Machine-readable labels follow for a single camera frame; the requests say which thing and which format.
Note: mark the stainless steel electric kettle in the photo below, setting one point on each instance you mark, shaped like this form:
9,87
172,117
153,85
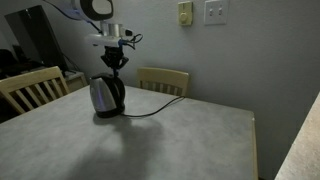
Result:
101,95

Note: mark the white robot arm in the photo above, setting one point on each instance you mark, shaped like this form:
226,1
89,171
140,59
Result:
96,8

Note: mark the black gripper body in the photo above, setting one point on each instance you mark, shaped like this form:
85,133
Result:
114,56

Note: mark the wooden chair with narrow slats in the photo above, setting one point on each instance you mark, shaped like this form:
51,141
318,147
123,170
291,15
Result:
163,77

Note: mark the speckled beige countertop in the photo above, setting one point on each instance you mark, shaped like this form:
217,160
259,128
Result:
301,150

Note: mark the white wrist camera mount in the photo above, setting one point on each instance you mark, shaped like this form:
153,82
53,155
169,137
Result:
105,40

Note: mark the black flat monitor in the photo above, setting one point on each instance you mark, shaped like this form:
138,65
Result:
36,40

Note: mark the white double light switch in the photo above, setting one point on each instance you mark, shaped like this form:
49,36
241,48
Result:
216,12

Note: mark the small light side table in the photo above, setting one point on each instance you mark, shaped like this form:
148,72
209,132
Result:
76,80

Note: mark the black kettle base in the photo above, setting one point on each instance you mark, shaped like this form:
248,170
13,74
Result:
110,114

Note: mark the wooden chair with wide slats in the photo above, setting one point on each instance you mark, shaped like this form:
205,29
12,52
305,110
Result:
30,80

